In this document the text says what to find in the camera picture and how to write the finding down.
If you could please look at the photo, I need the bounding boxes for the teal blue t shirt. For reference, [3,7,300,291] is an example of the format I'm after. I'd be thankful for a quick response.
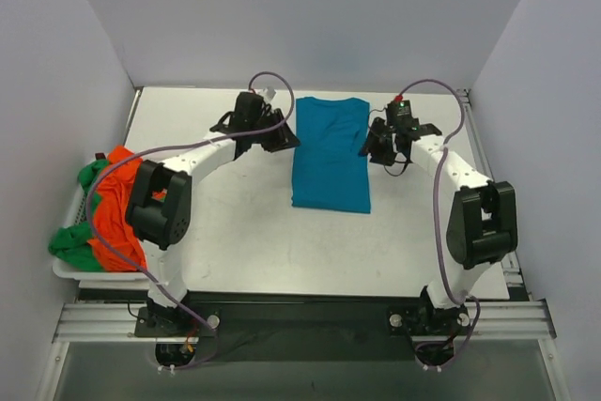
[291,97,371,214]

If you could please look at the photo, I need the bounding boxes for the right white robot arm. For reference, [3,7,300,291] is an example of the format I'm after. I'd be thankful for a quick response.
[359,97,518,333]

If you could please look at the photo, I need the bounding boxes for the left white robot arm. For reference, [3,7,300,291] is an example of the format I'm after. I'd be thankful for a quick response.
[125,87,301,337]

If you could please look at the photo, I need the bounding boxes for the orange t shirt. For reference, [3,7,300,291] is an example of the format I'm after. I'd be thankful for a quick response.
[88,158,146,272]

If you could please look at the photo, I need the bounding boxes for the white plastic laundry basket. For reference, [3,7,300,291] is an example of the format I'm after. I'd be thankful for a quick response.
[49,155,146,283]

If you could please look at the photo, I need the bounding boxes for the green t shirt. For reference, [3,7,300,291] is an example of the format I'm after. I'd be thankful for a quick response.
[48,159,109,272]

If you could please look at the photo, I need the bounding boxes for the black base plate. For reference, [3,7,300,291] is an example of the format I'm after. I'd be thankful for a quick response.
[134,293,463,369]

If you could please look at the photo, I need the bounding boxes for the right side aluminium rail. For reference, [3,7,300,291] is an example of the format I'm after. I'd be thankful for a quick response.
[451,90,557,340]

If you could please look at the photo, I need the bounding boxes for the aluminium frame rail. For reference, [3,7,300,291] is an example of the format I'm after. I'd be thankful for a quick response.
[54,303,157,343]

